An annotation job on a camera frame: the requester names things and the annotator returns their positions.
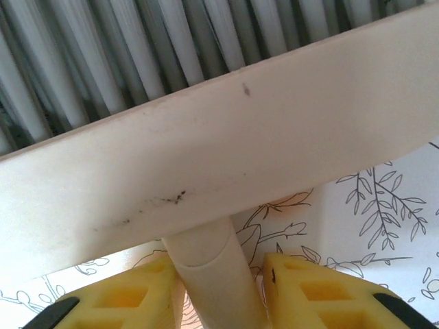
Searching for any beige hand brush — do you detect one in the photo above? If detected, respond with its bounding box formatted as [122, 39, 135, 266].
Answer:
[0, 0, 439, 329]

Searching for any floral patterned tablecloth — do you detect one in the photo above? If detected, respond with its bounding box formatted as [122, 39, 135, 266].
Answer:
[0, 138, 439, 329]

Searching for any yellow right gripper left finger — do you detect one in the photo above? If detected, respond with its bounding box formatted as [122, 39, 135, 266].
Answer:
[29, 256, 182, 329]

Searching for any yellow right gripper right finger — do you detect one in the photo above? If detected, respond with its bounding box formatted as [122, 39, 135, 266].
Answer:
[262, 252, 439, 329]

